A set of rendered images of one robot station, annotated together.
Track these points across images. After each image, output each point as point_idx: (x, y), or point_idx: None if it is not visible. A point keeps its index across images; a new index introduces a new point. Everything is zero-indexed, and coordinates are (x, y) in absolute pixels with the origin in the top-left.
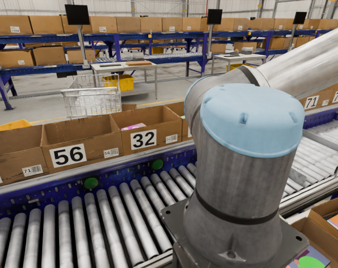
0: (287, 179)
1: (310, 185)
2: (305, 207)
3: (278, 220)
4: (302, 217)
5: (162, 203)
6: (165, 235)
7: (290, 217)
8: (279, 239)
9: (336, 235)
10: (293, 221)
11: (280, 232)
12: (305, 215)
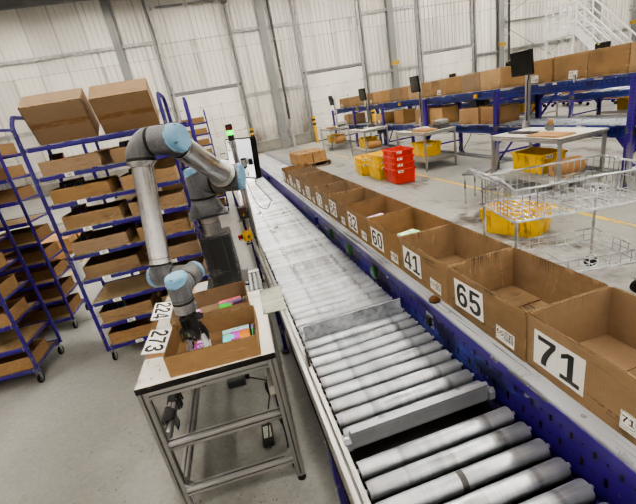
0: (188, 189)
1: (306, 349)
2: (298, 365)
3: (192, 205)
4: (264, 323)
5: (310, 265)
6: (282, 268)
7: (267, 317)
8: (191, 210)
9: (229, 315)
10: (263, 317)
11: (192, 210)
12: (265, 326)
